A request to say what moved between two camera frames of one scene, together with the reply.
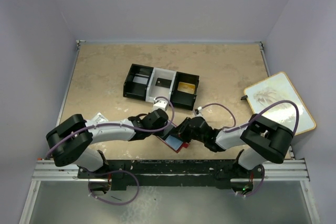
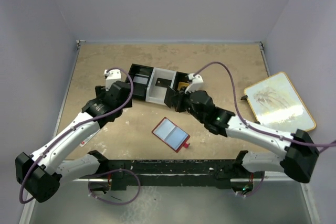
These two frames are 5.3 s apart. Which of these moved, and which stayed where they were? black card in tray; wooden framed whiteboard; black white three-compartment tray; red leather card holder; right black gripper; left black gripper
Moved: left black gripper; right black gripper
Stayed: wooden framed whiteboard; red leather card holder; black white three-compartment tray; black card in tray
